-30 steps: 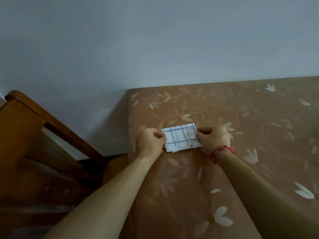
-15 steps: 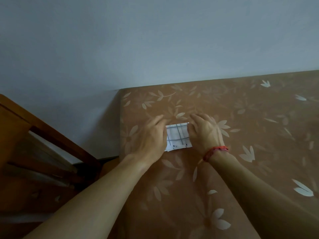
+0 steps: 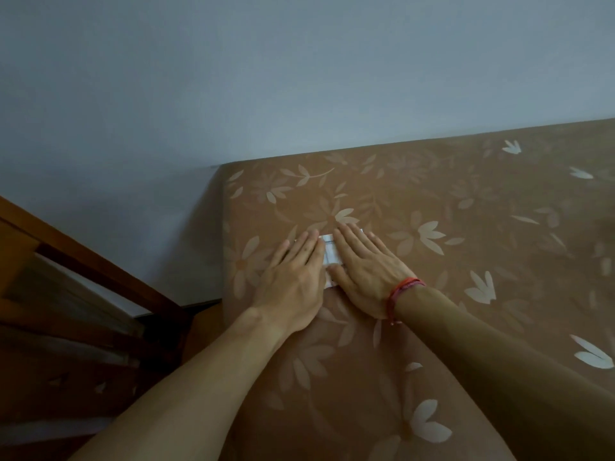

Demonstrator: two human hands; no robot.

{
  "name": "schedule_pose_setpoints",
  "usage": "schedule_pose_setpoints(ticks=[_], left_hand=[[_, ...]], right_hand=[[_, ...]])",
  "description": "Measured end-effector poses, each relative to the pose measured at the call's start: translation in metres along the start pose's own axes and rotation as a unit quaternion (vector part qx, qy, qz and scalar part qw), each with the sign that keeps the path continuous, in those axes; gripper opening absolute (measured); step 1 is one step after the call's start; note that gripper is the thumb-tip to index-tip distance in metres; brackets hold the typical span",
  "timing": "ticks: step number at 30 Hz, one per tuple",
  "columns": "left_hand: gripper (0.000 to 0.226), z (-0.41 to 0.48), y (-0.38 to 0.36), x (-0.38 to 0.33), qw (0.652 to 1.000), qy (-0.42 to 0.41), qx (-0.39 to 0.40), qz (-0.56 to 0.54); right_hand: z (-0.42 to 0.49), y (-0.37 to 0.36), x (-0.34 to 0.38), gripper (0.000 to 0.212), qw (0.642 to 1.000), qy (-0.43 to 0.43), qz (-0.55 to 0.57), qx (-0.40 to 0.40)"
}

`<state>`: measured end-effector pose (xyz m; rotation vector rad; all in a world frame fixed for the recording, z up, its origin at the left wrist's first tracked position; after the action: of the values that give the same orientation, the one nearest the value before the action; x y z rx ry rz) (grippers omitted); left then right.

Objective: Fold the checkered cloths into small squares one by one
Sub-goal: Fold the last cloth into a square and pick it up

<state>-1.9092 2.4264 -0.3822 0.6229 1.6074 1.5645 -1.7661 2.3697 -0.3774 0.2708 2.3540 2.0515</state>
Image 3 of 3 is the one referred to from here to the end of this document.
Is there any wooden table with floral cover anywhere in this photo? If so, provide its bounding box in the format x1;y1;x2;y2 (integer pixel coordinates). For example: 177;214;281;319
220;118;615;461

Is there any person's left forearm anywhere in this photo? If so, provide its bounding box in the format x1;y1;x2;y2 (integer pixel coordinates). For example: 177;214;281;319
67;309;289;461

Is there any red string bracelet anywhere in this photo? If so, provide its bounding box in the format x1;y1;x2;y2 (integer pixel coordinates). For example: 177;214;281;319
386;277;427;326

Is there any single grid paper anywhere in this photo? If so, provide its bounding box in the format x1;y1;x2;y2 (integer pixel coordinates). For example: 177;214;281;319
319;232;345;289

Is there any wooden chair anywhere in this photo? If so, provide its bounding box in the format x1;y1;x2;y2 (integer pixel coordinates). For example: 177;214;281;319
0;195;224;461

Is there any person's right hand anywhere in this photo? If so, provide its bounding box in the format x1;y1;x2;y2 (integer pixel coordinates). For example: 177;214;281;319
326;222;419;321

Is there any person's left hand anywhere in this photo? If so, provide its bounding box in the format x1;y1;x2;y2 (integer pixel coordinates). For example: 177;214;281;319
247;229;329;341

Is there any person's right forearm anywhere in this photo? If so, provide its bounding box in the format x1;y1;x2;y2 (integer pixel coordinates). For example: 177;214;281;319
393;285;615;461

